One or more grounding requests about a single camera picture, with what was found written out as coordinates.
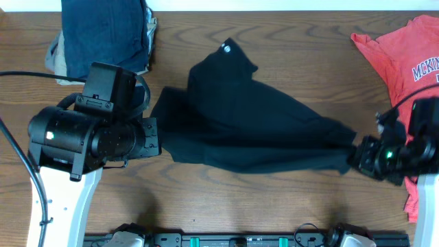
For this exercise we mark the red printed t-shirt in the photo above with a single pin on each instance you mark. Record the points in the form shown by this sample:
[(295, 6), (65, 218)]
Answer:
[(405, 59)]

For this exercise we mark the black polo shirt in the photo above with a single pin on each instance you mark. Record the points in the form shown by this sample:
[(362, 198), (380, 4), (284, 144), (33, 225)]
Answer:
[(226, 119)]

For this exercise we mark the folded light blue garment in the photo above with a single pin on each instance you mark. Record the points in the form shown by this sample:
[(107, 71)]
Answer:
[(150, 25)]

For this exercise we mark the folded grey garment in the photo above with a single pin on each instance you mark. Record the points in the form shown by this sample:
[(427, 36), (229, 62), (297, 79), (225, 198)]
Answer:
[(51, 54)]

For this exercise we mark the folded beige garment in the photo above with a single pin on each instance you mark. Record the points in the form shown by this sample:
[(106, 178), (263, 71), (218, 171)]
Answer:
[(60, 62)]

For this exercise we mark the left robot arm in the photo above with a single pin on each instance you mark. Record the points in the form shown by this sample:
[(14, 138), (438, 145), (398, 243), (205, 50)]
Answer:
[(69, 150)]

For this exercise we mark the folded navy blue garment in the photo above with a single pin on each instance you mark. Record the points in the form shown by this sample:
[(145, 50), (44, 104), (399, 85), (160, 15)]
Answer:
[(108, 31)]

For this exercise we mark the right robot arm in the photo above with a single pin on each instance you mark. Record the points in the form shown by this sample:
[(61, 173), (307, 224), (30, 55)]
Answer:
[(398, 154)]

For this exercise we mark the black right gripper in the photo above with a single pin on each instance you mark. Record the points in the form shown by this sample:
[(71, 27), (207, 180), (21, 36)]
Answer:
[(361, 160)]

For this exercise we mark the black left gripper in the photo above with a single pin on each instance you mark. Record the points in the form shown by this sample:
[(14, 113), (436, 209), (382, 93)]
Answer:
[(151, 148)]

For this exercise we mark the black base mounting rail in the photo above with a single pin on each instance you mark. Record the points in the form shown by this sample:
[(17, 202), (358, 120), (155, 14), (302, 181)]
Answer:
[(341, 234)]

